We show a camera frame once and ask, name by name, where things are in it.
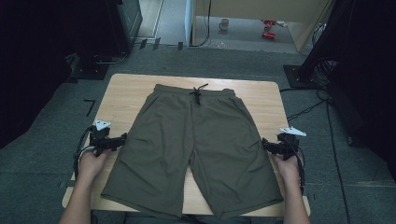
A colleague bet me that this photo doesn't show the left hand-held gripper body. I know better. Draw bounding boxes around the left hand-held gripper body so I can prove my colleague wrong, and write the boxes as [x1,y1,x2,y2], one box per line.
[89,119,118,157]

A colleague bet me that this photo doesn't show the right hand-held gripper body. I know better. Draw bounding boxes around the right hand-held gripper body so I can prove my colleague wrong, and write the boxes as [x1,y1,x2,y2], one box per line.
[273,126,308,161]

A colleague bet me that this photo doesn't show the olive green shorts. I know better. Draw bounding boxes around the olive green shorts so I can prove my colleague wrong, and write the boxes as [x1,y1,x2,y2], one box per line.
[100,82,285,221]

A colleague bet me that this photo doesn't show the person's right hand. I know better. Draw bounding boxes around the person's right hand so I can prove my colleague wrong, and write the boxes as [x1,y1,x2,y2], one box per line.
[270,153,302,185]

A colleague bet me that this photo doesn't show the person's left hand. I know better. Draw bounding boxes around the person's left hand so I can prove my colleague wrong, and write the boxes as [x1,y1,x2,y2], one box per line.
[77,148,110,185]

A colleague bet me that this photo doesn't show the person's dark clothing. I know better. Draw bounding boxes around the person's dark clothing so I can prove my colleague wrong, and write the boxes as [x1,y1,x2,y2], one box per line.
[91,210,283,224]

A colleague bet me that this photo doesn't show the dark curtain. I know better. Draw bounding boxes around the dark curtain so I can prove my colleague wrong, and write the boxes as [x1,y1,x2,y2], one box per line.
[300,0,396,181]
[0,0,110,149]

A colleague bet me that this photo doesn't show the black cabinet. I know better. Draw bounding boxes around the black cabinet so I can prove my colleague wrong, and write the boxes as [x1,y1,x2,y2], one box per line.
[104,0,144,54]

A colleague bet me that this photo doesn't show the beige mug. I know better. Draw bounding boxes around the beige mug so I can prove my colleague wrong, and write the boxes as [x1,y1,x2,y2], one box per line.
[218,18,231,32]

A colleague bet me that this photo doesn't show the right hand-held gripper black cable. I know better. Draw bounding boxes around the right hand-held gripper black cable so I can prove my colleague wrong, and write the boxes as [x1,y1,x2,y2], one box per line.
[288,139,306,196]

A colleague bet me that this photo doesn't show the long thin black floor cable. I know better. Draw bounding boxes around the long thin black floor cable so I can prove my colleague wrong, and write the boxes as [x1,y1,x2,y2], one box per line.
[325,101,352,224]

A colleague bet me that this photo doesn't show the black stand base plate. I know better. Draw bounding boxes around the black stand base plate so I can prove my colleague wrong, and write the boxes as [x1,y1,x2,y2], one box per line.
[282,63,321,90]
[70,63,110,81]

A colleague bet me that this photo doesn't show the tangled black cable bundle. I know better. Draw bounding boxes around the tangled black cable bundle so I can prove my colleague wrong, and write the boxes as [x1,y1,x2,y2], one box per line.
[311,57,340,89]

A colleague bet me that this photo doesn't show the black hanging cable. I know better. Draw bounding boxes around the black hanging cable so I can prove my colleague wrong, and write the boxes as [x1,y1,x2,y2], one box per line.
[189,0,213,49]

